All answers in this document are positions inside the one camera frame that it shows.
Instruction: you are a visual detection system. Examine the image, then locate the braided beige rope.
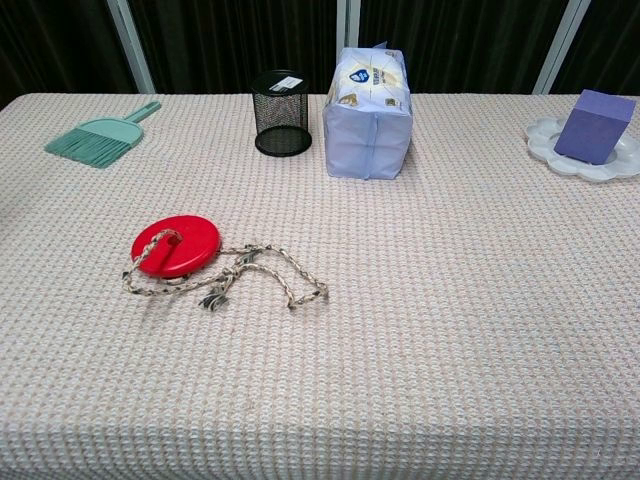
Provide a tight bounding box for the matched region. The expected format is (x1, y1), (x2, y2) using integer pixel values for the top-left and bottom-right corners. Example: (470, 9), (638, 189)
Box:
(121, 228), (331, 312)

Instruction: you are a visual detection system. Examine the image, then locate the red plastic disc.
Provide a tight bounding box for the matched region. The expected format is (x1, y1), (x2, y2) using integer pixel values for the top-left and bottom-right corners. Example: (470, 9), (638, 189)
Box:
(130, 214), (223, 279)

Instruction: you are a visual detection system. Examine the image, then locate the teal hand brush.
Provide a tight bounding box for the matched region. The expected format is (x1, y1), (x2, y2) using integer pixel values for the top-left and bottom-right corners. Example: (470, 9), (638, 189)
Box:
(43, 100), (163, 170)

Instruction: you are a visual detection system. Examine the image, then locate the pink waffle tablecloth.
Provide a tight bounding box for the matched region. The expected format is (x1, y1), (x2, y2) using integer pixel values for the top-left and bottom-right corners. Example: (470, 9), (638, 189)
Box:
(0, 92), (640, 480)

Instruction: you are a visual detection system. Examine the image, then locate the pale blue tissue pack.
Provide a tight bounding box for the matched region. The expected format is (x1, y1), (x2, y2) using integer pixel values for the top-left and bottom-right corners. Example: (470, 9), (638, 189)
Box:
(322, 41), (414, 181)

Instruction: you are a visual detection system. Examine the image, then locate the black mesh pen holder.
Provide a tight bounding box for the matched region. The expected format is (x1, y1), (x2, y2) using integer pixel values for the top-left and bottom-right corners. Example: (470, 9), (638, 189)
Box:
(250, 69), (313, 158)

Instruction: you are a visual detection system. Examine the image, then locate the dark curtain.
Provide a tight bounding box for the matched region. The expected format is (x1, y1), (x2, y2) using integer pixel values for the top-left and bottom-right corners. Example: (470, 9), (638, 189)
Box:
(0, 0), (640, 112)

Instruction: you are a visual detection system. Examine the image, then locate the white flower-shaped plate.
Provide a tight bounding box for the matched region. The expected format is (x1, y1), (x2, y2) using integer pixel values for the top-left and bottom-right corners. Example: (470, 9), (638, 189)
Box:
(525, 115), (640, 183)

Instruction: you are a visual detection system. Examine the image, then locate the purple block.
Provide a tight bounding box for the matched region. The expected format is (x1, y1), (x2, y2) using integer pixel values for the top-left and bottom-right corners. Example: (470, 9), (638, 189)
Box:
(553, 89), (638, 166)

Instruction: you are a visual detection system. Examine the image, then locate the grey metal frame post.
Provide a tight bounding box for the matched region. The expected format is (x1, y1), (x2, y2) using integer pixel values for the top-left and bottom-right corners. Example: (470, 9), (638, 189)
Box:
(105, 0), (157, 95)
(531, 0), (592, 96)
(336, 0), (361, 94)

